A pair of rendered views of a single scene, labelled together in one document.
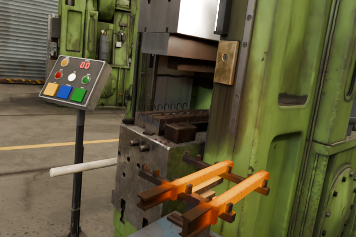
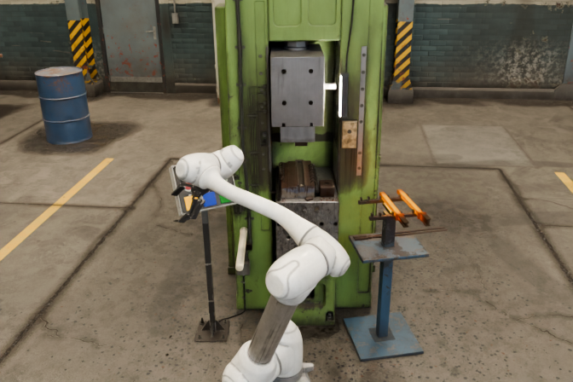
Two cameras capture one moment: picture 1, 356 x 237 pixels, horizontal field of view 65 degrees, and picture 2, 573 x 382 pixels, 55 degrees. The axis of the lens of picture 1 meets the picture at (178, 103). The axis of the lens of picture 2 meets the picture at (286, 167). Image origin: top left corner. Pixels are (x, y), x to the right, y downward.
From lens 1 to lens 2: 275 cm
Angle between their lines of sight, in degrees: 48
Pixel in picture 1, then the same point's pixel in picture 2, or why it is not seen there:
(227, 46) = (350, 124)
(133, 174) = not seen: hidden behind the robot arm
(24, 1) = not seen: outside the picture
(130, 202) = not seen: hidden behind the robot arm
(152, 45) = (295, 136)
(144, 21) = (280, 118)
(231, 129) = (358, 173)
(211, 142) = (344, 186)
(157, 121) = (310, 188)
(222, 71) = (349, 140)
